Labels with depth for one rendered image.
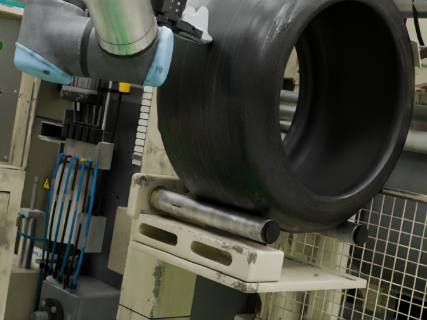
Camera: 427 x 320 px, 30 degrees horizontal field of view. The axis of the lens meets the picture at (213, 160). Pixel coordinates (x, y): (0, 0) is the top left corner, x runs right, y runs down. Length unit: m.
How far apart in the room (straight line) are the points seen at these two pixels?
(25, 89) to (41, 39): 0.75
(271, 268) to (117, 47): 0.58
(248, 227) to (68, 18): 0.54
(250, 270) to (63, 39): 0.56
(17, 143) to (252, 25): 0.76
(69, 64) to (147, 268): 0.76
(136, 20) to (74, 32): 0.14
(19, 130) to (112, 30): 0.90
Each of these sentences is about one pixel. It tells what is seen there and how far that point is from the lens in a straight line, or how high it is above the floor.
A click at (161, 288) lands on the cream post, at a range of 1.84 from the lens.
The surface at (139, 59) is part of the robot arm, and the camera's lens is 1.15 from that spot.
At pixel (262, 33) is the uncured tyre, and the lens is 1.42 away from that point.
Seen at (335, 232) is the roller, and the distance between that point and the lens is 1.72.
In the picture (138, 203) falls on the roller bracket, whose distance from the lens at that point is 1.71.
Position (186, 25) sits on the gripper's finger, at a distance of 1.37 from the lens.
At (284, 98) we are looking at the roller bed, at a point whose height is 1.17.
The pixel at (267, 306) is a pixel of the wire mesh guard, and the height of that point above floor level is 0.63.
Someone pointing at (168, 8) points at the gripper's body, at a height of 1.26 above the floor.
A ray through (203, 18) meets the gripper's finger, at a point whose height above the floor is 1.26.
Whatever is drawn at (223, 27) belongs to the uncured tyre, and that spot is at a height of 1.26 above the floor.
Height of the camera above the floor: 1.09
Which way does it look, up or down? 3 degrees down
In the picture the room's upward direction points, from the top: 9 degrees clockwise
